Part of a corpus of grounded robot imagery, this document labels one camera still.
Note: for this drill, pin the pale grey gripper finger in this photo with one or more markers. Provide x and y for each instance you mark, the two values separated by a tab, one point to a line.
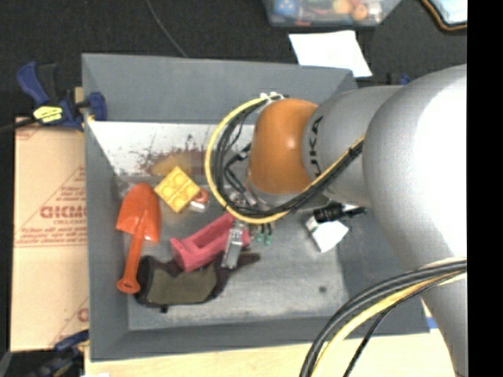
232	249

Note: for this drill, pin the pink plastic block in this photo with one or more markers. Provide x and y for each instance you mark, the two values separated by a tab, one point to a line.
200	246

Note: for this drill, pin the grey metal bin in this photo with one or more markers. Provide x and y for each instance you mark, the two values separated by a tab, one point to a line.
283	281

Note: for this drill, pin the olive and dark glove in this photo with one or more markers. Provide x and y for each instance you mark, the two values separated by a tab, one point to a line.
181	289

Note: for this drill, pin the yellow toy building block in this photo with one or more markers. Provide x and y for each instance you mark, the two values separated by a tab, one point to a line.
177	189

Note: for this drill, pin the orange toy shovel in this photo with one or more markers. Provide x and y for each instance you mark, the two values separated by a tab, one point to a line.
140	210

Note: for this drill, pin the brown cardboard board red print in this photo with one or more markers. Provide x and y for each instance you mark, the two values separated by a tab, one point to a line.
47	257

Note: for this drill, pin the black cylinder on white bracket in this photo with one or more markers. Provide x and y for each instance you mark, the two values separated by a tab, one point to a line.
329	234

